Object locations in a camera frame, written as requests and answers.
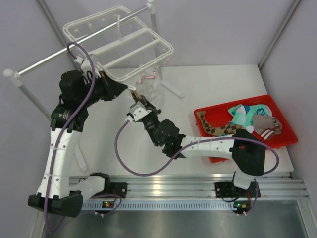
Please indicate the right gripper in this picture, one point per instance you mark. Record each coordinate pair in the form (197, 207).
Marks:
(149, 105)

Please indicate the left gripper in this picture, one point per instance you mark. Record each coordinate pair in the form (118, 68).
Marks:
(112, 88)

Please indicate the brown argyle sock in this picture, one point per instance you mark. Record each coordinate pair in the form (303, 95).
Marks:
(137, 97)
(228, 129)

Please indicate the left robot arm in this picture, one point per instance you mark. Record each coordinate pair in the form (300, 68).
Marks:
(78, 92)

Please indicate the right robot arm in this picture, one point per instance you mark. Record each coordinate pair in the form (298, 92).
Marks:
(240, 146)

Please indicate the white clip drying hanger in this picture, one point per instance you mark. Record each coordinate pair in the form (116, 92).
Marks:
(123, 45)

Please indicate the red plastic tray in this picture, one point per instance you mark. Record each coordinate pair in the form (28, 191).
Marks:
(218, 115)

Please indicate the metal drying rack stand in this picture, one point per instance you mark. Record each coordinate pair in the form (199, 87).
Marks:
(87, 28)

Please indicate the teal white sock upper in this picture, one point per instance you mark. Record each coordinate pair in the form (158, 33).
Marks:
(243, 114)

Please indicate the taupe sock red stripes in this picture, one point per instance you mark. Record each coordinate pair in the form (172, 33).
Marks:
(266, 127)

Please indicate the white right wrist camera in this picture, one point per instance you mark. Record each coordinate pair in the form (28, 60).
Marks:
(137, 111)

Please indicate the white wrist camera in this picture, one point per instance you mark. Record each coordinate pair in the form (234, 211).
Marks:
(137, 111)
(84, 63)

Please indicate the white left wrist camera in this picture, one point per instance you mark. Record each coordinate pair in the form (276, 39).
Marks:
(84, 63)

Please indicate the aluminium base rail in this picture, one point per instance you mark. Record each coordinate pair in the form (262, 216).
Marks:
(202, 193)

